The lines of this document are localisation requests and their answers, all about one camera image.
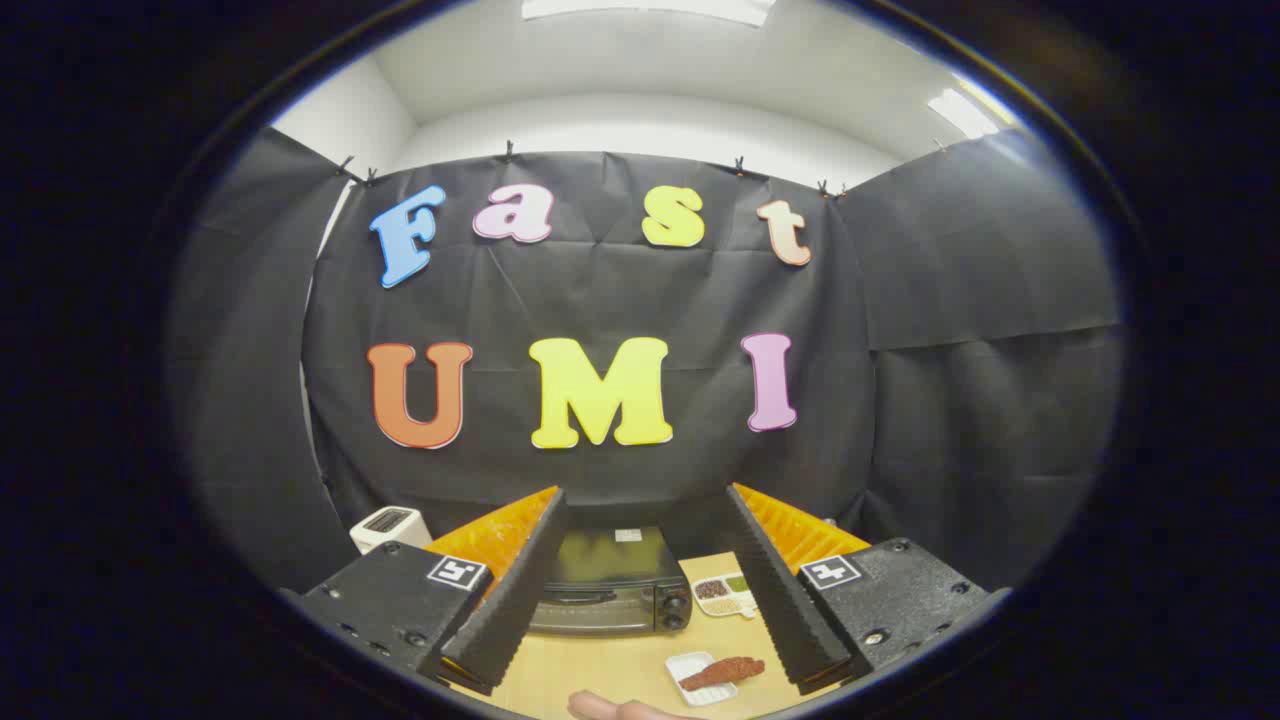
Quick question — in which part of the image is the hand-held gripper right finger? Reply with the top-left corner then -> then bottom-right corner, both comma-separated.
725,483 -> 1011,696

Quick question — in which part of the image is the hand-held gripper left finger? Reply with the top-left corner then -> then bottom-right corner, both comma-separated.
285,486 -> 571,698

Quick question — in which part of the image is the black toaster oven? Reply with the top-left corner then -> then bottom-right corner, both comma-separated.
530,527 -> 693,638

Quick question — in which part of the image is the raw red steak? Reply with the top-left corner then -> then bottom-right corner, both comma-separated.
678,656 -> 766,693

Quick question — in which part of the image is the white bread toaster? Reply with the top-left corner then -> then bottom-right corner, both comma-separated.
350,507 -> 433,554

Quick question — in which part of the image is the white divided dish with seeds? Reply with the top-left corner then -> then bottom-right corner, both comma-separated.
692,573 -> 758,619

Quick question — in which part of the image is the white rectangular dish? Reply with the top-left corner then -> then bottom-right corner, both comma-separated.
665,651 -> 741,707

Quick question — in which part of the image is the ceiling light panel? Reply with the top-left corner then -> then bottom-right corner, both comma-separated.
928,88 -> 1003,139
520,0 -> 776,27

